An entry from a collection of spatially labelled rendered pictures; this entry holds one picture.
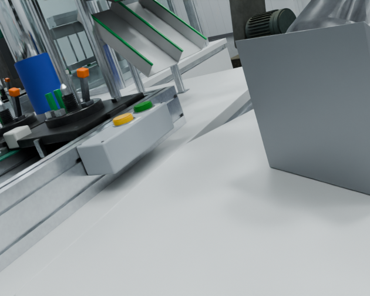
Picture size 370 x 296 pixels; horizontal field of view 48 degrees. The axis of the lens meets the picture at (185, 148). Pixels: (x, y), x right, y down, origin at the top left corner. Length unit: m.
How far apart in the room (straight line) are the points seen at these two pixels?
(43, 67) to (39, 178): 1.26
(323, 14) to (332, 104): 0.10
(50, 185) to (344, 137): 0.46
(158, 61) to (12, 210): 0.64
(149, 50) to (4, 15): 0.90
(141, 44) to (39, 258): 0.73
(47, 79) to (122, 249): 1.43
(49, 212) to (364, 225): 0.49
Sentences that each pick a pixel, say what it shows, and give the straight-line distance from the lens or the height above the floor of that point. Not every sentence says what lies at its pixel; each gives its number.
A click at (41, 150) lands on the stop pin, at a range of 0.94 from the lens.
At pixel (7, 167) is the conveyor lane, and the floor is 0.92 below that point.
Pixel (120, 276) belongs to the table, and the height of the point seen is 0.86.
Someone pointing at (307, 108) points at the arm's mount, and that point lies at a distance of 0.54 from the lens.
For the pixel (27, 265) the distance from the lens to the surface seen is 0.66.
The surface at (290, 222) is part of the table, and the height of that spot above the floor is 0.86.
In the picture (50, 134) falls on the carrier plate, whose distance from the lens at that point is 0.92.
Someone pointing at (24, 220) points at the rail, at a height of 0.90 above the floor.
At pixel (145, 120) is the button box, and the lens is 0.81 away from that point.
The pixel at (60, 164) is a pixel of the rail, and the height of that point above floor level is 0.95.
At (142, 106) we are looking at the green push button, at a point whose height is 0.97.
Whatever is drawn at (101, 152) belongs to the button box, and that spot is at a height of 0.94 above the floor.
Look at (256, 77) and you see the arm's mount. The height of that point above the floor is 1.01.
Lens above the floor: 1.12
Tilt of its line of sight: 18 degrees down
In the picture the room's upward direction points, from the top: 19 degrees counter-clockwise
